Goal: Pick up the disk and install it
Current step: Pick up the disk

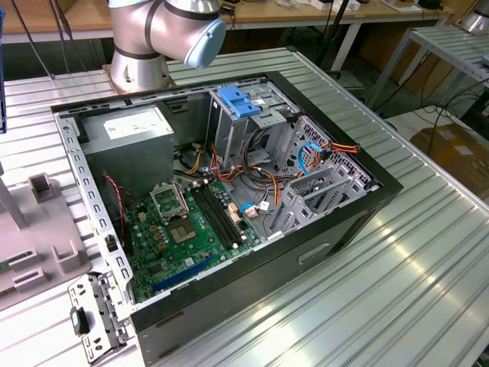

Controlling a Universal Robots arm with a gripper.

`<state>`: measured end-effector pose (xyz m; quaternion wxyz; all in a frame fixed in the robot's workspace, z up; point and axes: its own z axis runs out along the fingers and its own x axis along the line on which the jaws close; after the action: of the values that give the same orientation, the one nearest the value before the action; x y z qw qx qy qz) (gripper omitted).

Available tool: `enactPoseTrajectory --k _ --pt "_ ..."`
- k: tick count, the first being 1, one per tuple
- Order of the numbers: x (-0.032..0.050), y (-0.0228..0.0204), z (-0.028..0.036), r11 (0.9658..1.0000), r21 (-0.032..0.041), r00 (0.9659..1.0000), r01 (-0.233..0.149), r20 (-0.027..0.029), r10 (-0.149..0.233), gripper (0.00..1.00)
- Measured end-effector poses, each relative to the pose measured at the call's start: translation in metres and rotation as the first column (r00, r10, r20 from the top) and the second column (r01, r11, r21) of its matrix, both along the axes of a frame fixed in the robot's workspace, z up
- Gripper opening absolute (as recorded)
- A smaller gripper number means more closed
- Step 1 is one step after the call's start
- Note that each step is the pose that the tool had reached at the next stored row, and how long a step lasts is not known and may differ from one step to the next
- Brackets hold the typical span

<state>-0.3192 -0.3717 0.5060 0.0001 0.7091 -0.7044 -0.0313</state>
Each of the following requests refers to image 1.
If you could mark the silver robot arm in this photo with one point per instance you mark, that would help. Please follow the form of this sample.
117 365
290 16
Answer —
137 65

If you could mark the perforated metal disk bay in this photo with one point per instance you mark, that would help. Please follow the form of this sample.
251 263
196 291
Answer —
302 221

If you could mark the black RAM slot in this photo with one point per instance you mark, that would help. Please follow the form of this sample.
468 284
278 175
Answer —
214 218
225 214

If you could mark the grey metal drive cage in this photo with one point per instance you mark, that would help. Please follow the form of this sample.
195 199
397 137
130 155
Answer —
229 134

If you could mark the green motherboard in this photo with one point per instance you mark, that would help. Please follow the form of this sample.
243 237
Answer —
198 244

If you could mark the CPU socket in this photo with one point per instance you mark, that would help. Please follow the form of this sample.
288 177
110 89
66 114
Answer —
182 231

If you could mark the blue plastic latch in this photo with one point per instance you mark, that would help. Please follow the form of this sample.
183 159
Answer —
238 103

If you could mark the black PC case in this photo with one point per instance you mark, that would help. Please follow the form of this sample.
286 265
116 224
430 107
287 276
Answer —
237 283

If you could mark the blue expansion slot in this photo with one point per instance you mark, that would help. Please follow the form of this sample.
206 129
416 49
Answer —
183 274

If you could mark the grey power supply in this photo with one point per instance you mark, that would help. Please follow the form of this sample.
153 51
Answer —
130 160

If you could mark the black tripod stand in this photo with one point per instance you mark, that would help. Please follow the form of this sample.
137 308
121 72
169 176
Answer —
335 34

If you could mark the wooden desk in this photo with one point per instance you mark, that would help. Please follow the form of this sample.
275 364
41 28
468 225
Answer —
290 13

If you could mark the grey parts rack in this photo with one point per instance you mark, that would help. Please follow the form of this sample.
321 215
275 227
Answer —
42 229

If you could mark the black latch clip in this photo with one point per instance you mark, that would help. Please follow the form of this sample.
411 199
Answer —
79 322

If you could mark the large brown cardboard box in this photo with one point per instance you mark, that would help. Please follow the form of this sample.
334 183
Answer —
458 153

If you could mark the metal slat side table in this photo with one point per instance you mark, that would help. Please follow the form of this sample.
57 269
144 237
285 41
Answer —
447 46

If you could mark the green RAM stick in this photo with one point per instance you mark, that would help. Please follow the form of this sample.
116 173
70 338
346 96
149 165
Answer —
9 264

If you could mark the hinged metal slot bracket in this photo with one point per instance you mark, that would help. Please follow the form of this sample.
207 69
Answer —
101 306

